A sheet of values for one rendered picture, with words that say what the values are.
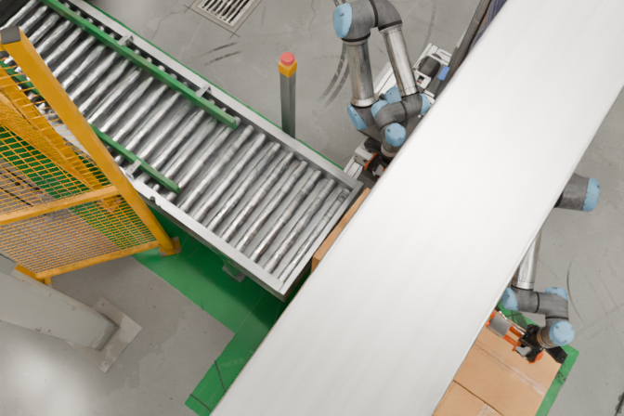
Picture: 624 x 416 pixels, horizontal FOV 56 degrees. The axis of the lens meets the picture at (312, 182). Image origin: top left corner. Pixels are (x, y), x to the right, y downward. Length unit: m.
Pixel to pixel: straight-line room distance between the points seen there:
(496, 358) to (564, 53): 2.62
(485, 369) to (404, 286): 2.64
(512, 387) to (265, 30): 2.70
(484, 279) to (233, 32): 3.89
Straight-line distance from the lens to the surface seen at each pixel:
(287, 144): 3.09
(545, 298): 2.19
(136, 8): 4.42
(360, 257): 0.35
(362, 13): 2.27
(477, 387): 2.97
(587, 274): 3.88
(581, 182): 2.14
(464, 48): 2.29
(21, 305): 2.49
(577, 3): 0.48
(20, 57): 1.78
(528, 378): 3.05
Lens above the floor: 3.39
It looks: 69 degrees down
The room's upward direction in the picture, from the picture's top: 5 degrees clockwise
